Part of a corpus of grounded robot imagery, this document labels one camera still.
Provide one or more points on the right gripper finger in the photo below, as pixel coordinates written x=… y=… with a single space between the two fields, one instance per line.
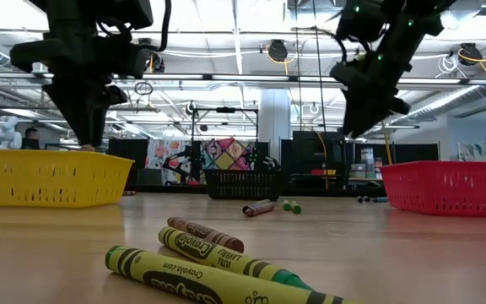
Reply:
x=363 y=116

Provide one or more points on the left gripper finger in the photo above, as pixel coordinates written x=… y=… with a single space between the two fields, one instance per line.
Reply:
x=84 y=114

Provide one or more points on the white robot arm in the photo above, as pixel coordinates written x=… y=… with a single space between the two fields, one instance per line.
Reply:
x=4 y=135

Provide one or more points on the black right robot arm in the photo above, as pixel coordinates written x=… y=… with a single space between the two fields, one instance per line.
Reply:
x=416 y=17

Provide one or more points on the stacked storage boxes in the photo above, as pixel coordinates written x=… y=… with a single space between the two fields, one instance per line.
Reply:
x=367 y=162

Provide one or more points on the person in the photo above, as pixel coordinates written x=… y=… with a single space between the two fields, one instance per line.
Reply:
x=31 y=137

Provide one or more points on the black partition panel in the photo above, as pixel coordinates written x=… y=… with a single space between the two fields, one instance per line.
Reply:
x=412 y=154
x=127 y=160

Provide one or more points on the black cabinet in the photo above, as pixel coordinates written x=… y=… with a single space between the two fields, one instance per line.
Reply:
x=306 y=152

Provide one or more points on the red and yellow box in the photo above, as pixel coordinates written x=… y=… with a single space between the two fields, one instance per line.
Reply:
x=319 y=172

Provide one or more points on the yellow plastic basket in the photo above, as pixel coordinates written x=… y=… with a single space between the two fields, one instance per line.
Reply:
x=49 y=181

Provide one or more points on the floral patterned cloth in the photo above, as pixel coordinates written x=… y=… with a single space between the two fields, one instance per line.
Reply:
x=156 y=152

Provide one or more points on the white column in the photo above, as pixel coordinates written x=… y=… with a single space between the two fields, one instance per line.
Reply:
x=274 y=122

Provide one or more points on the red plastic basket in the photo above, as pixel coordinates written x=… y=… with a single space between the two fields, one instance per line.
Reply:
x=449 y=190

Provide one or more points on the ceiling light bar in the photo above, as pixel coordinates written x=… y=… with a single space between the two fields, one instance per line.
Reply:
x=247 y=77

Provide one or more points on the colourful patchwork quilt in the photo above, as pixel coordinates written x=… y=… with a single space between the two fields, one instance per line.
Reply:
x=230 y=154

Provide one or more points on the black plastic basket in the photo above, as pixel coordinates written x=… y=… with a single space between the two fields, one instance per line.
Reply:
x=243 y=186

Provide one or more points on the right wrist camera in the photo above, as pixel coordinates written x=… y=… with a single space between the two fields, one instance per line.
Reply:
x=344 y=74

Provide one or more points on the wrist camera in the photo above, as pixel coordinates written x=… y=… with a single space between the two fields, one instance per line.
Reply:
x=344 y=74
x=135 y=59

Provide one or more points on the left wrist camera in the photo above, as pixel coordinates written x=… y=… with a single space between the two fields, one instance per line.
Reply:
x=135 y=59

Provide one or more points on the black aluminium table frame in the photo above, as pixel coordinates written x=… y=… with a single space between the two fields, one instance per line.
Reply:
x=175 y=190

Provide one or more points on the black metal frame stand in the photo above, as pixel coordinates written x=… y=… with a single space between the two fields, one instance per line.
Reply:
x=226 y=110

